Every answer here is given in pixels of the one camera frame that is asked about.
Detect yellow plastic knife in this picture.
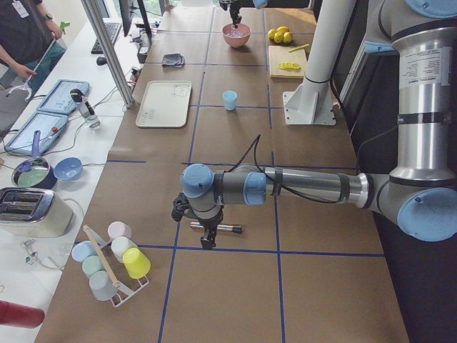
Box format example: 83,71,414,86
288,44,310,53

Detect white cup rack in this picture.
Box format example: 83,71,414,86
82,224,150,307

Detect grey folded cloth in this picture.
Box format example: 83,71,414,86
161,53,185,68

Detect steel muddler black tip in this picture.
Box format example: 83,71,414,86
189,222,243,234

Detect blue teach pendant near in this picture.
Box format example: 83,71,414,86
5,111,69,156

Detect blue cup on rack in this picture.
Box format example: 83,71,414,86
71,241,96,263

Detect white cup on rack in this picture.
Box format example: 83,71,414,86
111,236,138,264

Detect wooden cutting board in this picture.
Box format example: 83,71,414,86
268,46,307,79

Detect lemon slices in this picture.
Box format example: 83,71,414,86
278,62,301,71

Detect black keyboard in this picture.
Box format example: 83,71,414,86
90,22,123,55

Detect green cup on rack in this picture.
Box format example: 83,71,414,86
82,256,104,279

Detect blue teach pendant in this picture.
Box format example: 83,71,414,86
36,79,90,115
5,111,69,156

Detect yellow lemon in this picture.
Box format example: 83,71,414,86
276,26,290,34
268,29,276,40
273,32,283,44
283,31,293,44

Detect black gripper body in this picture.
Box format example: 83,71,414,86
171,192,224,238
219,0,241,14

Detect blue bowl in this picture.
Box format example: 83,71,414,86
54,157,83,181

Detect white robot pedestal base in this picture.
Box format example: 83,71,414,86
283,0,356,125

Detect aluminium frame post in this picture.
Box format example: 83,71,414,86
81,0,134,109

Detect clear water bottle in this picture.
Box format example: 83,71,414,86
70,89,100,129

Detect black monitor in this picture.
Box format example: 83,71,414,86
119,0,152,46

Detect blue teach pendant far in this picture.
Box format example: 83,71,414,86
36,79,90,115

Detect blue saucepan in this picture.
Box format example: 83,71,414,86
11,130,57,189

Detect yellow cup on rack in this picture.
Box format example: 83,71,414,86
123,247,151,279

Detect pink bowl of ice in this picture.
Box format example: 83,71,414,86
222,23,251,48

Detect black computer mouse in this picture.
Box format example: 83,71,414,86
96,56,107,66

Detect pink cup on rack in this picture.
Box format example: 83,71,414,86
107,221,132,241

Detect person in dark shirt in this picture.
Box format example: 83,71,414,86
1,1,66,94

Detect grey cup on rack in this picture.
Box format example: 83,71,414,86
89,270,116,301

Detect cream bear tray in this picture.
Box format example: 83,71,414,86
136,81,192,128

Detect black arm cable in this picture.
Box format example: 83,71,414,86
224,134,343,204

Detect red bottle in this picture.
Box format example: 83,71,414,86
1,300,45,329

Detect light blue plastic cup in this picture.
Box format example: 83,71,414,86
222,90,238,111

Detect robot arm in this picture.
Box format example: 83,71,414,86
171,1,456,249
219,0,268,28

